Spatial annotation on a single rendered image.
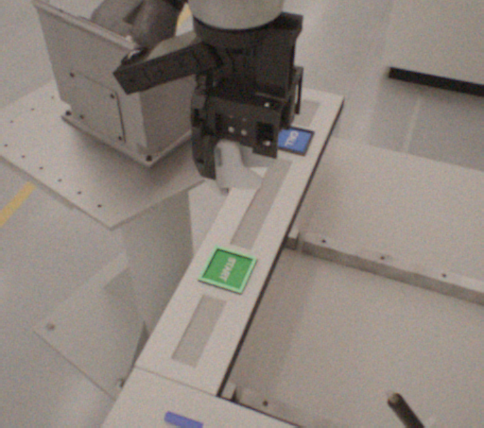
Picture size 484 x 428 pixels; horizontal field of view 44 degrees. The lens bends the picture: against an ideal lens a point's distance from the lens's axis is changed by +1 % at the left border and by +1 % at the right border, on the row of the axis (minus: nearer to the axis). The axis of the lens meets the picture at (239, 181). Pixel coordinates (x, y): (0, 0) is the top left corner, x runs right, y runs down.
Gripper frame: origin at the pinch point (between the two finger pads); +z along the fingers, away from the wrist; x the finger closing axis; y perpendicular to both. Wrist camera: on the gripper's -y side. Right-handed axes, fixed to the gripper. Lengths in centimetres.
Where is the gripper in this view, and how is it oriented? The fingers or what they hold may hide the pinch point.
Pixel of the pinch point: (218, 182)
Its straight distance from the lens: 61.9
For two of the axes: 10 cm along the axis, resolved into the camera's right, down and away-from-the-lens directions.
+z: 0.0, 7.1, 7.0
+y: 9.3, 2.5, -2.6
